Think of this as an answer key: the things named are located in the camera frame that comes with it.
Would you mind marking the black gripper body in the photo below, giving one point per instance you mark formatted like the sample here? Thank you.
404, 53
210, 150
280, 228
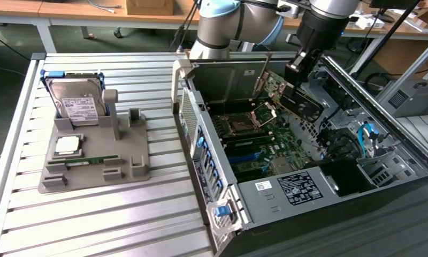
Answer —
318, 32

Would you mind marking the black graphics card metal bracket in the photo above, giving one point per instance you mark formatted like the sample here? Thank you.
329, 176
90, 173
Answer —
306, 107

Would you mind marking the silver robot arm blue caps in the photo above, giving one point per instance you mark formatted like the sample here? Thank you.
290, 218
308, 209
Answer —
228, 26

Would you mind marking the metal drive cage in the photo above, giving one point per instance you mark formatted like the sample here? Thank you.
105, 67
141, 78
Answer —
328, 100

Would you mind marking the white small box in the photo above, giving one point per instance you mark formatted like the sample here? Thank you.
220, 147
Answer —
370, 24

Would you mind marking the metal socket cover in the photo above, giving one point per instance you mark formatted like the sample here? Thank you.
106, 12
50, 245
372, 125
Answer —
265, 115

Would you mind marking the black tripod pole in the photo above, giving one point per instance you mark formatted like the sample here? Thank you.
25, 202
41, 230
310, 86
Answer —
385, 37

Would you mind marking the black monitor with stand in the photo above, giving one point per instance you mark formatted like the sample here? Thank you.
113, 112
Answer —
385, 17

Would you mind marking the CPU socket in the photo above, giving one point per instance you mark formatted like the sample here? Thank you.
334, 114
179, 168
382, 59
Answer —
240, 124

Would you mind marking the green motherboard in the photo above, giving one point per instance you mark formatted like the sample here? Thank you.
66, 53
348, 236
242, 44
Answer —
288, 144

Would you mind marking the black RAM stick in slot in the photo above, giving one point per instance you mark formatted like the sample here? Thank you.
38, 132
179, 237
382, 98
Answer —
249, 142

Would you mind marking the open grey PC case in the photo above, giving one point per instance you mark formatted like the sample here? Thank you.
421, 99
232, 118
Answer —
190, 107

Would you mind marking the grey chipset heatsink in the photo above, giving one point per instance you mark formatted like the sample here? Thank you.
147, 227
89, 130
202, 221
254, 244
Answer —
282, 165

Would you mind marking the metal disk bay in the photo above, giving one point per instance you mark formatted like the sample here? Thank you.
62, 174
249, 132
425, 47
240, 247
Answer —
388, 171

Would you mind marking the grey power supply unit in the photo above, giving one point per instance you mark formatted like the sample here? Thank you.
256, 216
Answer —
270, 192

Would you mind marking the brown cardboard box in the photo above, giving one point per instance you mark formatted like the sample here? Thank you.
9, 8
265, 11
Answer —
145, 6

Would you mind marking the black caster wheel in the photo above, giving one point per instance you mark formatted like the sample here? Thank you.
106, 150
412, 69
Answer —
117, 33

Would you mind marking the blue case latch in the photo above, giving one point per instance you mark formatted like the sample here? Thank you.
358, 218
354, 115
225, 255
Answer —
221, 211

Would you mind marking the grey parts rack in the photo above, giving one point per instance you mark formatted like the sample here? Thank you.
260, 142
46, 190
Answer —
95, 146

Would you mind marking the hard disk in blue caddy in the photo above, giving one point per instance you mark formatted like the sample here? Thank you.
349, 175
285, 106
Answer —
74, 93

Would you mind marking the green RAM stick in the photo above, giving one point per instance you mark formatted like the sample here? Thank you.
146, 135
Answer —
89, 160

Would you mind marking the silver CPU chip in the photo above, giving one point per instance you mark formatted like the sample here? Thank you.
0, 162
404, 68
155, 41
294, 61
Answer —
66, 146

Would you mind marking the wooden desk white legs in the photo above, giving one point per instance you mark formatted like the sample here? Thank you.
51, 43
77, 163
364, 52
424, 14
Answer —
21, 10

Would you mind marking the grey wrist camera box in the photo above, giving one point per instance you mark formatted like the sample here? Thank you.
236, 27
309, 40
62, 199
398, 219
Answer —
290, 10

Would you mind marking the aluminium profile frame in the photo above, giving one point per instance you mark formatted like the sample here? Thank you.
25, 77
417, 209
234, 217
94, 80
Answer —
418, 63

